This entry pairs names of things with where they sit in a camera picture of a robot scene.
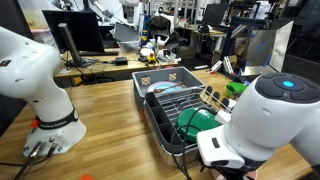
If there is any black computer monitor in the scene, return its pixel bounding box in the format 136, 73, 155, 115
41, 10, 106, 55

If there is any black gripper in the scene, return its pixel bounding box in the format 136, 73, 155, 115
201, 159, 264, 180

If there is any white goggles headset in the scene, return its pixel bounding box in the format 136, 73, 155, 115
155, 48, 183, 64

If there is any clear plastic bin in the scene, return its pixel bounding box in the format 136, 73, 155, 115
113, 22, 142, 54

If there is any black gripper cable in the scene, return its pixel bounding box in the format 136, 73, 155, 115
169, 105, 216, 180

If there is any green plate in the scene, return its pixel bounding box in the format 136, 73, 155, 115
176, 107, 222, 144

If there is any black power adapter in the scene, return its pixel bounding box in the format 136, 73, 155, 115
114, 56, 129, 67

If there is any silver metal panel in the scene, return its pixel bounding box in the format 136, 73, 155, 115
241, 20, 295, 77

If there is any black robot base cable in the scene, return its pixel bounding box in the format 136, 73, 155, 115
13, 142, 44, 180
0, 143, 58, 168

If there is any slim monitor on stand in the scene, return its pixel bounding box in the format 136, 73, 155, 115
57, 23, 97, 69

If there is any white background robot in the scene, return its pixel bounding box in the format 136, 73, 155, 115
117, 0, 140, 25

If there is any green bowl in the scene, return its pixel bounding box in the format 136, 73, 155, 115
225, 81, 249, 99

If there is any black keyboard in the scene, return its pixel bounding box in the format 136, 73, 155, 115
78, 50, 120, 57

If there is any red handled utensil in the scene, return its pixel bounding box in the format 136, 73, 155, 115
153, 82, 185, 95

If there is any grey metal dish rack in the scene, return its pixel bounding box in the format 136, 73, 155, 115
142, 86, 238, 168

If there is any white cup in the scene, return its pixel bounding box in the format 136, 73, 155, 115
226, 98, 238, 110

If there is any black backpack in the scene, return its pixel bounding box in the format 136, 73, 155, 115
147, 15, 172, 38

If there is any white bowl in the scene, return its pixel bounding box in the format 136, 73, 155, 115
139, 47, 155, 58

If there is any pale blue plate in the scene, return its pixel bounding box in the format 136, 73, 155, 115
146, 81, 185, 95

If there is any white spray bottle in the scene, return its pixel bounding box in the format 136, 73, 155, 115
156, 35, 167, 48

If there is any wooden desk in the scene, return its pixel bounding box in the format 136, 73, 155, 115
53, 48, 184, 80

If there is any dark background monitor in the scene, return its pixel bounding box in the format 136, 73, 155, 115
201, 2, 230, 28

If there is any black camera stand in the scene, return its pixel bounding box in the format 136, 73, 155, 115
207, 55, 246, 85

